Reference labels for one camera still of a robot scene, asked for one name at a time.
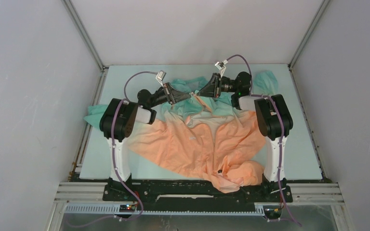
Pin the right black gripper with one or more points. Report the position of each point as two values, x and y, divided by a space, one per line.
213 88

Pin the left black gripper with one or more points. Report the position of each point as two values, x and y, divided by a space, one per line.
173 97

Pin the teal and orange jacket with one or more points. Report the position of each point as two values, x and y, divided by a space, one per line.
201 137

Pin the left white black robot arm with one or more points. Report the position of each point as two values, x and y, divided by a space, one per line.
117 123

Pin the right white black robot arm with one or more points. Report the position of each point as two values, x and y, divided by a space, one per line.
273 117

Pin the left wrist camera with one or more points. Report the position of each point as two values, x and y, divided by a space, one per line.
160 77

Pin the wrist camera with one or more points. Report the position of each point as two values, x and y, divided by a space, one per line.
221 66
160 77

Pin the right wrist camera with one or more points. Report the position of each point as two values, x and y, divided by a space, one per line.
221 66

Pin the grey slotted cable duct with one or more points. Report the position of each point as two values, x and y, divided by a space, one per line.
122 209

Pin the aluminium frame rail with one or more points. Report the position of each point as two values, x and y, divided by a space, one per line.
316 205

